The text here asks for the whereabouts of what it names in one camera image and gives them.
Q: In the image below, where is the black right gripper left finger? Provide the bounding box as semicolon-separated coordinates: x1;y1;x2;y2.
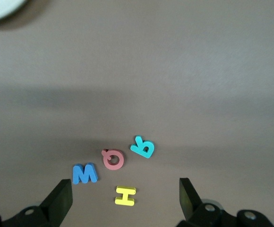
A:
0;179;73;227

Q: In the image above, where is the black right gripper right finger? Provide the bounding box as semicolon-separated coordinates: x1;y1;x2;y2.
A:
177;177;274;227

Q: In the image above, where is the yellow foam letter H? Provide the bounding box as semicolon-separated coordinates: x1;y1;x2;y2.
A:
114;186;137;206

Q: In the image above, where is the teal foam letter R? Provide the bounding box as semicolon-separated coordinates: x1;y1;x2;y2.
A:
130;135;155;158

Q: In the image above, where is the blue foam letter W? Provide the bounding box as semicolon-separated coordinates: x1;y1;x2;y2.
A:
72;162;99;185

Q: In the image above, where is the red foam letter Q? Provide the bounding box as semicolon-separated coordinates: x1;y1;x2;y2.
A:
101;148;125;171

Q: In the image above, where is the brown table cover sheet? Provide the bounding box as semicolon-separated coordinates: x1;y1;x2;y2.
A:
0;0;274;227

